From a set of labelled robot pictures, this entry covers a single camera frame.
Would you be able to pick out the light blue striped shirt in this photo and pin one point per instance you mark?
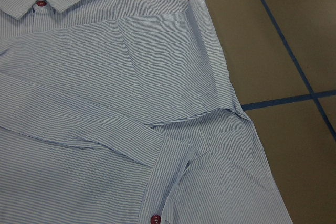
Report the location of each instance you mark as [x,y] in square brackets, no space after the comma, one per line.
[122,111]

